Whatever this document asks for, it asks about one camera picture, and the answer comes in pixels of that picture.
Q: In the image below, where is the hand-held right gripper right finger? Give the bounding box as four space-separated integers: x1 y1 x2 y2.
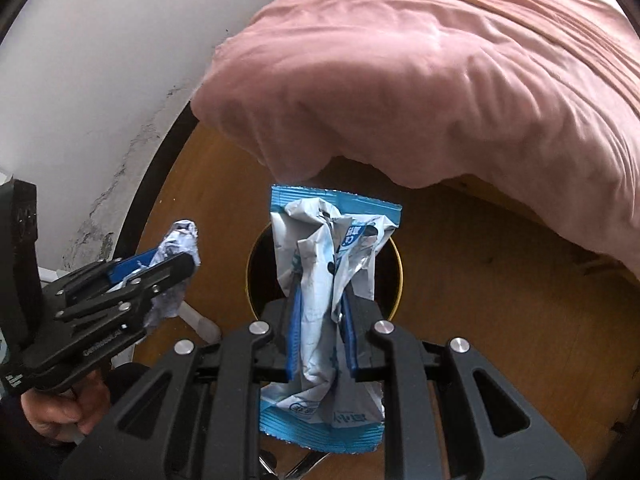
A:
341 287 586 480

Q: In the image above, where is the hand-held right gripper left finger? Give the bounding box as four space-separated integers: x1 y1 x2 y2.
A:
60 280 306 480

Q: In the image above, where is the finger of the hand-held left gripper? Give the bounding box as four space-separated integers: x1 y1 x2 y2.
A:
42 249 162 307
54 251 197 337

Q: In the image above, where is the silver foil wrapper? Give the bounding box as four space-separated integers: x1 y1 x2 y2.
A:
144 218 202 334

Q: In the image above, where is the black bin with gold rim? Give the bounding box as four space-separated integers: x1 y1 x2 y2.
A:
246 221 404 333

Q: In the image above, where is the blue and white snack wrapper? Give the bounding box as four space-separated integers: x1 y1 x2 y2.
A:
259 185 403 454

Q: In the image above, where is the person's left hand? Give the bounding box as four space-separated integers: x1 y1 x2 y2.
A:
20 367 112 443

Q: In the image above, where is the chrome chair leg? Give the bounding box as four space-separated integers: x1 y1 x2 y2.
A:
277 451 332 480

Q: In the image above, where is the bed with pink cover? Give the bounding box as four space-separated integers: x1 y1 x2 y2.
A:
191 0 640 281

